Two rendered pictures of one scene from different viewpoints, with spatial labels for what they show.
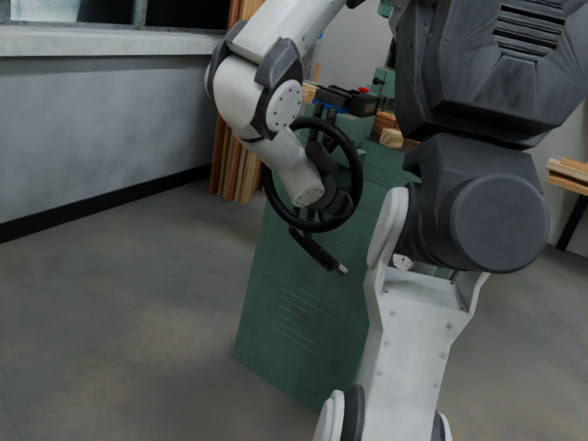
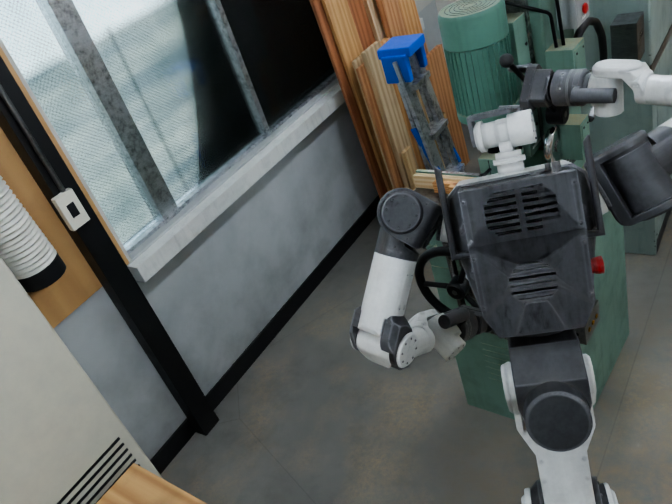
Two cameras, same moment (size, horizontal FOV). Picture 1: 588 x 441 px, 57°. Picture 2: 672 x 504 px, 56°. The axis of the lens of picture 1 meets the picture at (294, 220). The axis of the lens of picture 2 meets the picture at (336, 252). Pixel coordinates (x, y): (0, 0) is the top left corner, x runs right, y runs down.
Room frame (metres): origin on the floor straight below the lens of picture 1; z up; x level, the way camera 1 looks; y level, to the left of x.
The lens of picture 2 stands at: (-0.19, -0.22, 1.99)
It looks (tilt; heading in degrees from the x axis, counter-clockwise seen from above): 33 degrees down; 20
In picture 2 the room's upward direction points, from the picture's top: 20 degrees counter-clockwise
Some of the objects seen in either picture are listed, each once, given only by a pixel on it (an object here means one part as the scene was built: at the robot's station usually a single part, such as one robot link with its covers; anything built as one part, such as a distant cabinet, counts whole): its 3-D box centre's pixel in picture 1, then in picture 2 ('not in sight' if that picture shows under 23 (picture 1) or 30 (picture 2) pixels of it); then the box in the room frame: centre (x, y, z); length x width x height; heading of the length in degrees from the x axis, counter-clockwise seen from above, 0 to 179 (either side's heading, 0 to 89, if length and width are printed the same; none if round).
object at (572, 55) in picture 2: not in sight; (567, 69); (1.68, -0.41, 1.22); 0.09 x 0.08 x 0.15; 152
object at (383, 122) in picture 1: (363, 118); not in sight; (1.53, -0.12, 0.93); 0.18 x 0.02 x 0.05; 62
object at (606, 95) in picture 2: not in sight; (595, 92); (1.30, -0.43, 1.31); 0.11 x 0.11 x 0.11; 62
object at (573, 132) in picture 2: not in sight; (571, 136); (1.65, -0.40, 1.02); 0.09 x 0.07 x 0.12; 62
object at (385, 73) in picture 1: (393, 84); (500, 159); (1.58, -0.18, 1.03); 0.14 x 0.07 x 0.09; 152
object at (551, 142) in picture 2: not in sight; (554, 145); (1.62, -0.34, 1.02); 0.12 x 0.03 x 0.12; 152
